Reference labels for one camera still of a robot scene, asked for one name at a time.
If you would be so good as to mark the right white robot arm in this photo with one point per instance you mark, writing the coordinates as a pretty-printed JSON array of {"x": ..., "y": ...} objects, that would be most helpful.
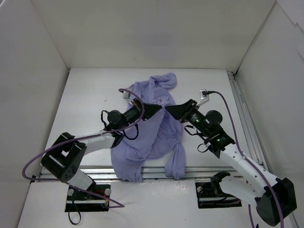
[{"x": 273, "y": 198}]

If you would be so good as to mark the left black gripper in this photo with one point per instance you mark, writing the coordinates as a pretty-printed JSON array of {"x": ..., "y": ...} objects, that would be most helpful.
[{"x": 143, "y": 112}]

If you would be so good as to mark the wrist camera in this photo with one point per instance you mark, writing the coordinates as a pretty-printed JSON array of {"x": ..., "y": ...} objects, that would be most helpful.
[
  {"x": 204, "y": 97},
  {"x": 127, "y": 95}
]

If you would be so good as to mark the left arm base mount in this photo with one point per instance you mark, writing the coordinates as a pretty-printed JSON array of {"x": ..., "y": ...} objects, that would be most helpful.
[{"x": 84, "y": 202}]

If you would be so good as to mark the right side aluminium rail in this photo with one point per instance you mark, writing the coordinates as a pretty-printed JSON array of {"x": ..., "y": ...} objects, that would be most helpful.
[{"x": 254, "y": 147}]

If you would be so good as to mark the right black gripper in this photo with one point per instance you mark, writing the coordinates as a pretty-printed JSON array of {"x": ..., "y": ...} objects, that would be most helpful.
[{"x": 187, "y": 111}]

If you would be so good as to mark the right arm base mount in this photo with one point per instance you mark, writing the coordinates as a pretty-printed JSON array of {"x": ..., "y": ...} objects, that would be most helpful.
[{"x": 208, "y": 199}]

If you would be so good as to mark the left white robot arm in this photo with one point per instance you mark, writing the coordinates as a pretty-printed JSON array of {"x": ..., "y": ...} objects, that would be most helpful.
[{"x": 64, "y": 157}]

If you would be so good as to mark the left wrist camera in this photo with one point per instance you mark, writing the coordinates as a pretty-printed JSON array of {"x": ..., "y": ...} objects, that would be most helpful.
[{"x": 127, "y": 95}]

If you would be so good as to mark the lavender zip-up jacket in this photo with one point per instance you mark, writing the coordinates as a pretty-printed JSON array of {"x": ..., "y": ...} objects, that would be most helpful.
[{"x": 156, "y": 137}]

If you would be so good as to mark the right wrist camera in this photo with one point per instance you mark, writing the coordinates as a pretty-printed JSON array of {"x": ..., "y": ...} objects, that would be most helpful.
[{"x": 204, "y": 97}]

